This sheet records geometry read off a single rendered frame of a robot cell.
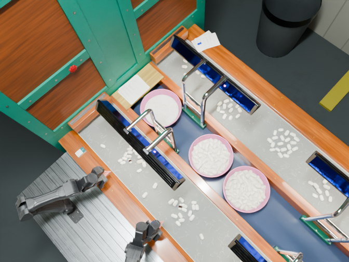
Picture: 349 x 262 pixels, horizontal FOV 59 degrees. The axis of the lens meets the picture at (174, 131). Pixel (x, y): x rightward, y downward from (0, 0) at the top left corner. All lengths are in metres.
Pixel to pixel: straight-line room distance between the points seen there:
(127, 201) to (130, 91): 0.70
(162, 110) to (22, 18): 1.01
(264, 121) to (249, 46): 1.29
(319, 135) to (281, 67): 1.20
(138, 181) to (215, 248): 0.58
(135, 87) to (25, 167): 1.39
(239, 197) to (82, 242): 0.96
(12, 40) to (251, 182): 1.41
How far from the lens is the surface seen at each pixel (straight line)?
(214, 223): 1.83
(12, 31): 1.39
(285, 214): 1.97
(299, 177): 1.96
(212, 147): 1.91
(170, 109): 2.00
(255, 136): 1.96
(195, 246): 1.83
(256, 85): 2.07
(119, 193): 1.87
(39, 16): 1.41
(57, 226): 2.07
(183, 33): 2.13
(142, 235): 1.53
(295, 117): 2.03
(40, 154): 2.98
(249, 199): 1.88
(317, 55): 3.25
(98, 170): 1.66
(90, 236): 2.00
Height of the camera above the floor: 2.57
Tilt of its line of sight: 71 degrees down
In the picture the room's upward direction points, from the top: 11 degrees counter-clockwise
